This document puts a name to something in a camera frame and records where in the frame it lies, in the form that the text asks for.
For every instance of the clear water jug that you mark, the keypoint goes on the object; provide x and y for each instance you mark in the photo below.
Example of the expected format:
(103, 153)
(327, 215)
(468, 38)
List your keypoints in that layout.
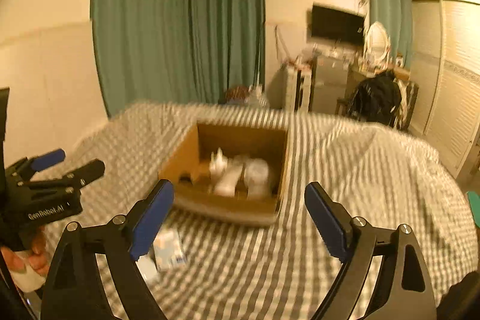
(256, 97)

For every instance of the grey mini fridge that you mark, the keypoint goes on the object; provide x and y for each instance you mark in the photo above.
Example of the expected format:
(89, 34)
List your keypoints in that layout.
(329, 84)

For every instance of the brown patterned bag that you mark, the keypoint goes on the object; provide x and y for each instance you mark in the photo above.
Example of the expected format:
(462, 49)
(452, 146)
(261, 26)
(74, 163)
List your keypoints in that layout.
(236, 95)

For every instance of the large green curtain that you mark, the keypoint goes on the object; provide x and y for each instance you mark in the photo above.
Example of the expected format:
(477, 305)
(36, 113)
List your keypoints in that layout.
(176, 50)

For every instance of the white lotion tube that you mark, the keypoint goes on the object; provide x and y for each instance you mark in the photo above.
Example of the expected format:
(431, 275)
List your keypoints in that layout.
(226, 185)

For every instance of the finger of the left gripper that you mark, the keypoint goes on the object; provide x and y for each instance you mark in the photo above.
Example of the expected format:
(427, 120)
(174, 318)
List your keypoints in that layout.
(86, 174)
(42, 162)

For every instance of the black jacket on chair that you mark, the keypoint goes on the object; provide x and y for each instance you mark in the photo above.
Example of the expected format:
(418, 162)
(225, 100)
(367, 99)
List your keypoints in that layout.
(376, 99)

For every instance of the white louvred wardrobe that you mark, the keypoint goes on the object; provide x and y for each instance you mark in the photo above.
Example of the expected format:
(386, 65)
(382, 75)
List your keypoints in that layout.
(445, 66)

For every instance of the black wall television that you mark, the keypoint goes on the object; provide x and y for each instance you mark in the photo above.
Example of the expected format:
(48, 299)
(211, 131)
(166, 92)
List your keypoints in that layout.
(333, 24)

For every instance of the narrow green curtain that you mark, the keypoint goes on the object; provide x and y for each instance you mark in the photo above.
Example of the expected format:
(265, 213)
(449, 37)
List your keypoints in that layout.
(396, 17)

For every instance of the brown cardboard box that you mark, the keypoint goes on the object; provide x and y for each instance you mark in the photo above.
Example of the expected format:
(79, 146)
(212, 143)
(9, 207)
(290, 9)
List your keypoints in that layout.
(260, 190)

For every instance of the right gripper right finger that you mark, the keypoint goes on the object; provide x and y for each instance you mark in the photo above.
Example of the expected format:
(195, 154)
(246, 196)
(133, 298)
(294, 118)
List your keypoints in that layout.
(331, 219)

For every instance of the white oval vanity mirror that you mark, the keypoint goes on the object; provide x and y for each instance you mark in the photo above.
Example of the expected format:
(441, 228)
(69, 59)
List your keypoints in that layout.
(377, 43)

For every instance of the white suitcase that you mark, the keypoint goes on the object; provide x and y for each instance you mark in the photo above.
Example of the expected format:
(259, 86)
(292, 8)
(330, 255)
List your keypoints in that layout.
(297, 88)

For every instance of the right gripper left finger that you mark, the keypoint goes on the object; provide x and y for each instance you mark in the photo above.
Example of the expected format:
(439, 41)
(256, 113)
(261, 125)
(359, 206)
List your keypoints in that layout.
(147, 216)

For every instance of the blue tissue packet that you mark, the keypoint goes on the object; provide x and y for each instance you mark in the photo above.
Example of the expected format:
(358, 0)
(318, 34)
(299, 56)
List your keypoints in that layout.
(168, 251)

